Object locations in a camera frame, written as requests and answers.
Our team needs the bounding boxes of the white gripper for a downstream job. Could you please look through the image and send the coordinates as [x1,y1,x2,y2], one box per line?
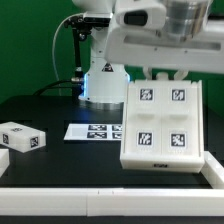
[104,20,224,80]

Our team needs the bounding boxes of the white cabinet body box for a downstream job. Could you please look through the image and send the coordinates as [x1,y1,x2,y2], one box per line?
[120,80,204,173]

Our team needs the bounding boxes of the white cabinet top block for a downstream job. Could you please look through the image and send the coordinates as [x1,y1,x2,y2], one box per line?
[0,122,46,153]

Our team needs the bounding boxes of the white door panel with knob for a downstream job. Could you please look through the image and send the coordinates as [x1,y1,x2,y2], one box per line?
[162,81,200,156]

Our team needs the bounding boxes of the white door panel with tags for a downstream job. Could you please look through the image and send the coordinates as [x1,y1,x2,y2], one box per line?
[124,82,161,155]

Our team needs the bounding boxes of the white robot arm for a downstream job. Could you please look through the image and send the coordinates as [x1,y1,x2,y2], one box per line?
[72,0,224,107]

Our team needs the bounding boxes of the white marker sheet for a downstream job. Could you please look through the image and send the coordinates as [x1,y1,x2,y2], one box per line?
[64,124,122,141]

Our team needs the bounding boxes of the black base cables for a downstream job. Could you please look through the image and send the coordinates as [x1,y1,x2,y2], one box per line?
[32,79,83,97]

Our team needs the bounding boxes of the black camera on stand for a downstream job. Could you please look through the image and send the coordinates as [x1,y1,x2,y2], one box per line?
[64,12,112,95]

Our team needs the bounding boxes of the white right rail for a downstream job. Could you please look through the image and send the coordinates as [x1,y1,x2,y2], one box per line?
[201,151,224,190]

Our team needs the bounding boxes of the grey camera cable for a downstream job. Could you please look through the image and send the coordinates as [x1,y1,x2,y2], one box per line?
[51,13,84,97]

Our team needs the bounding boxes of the white front rail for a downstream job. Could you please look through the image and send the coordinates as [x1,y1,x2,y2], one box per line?
[0,188,224,217]

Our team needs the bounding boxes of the white left rail piece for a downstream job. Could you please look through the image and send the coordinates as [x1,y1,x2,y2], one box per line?
[0,149,10,177]

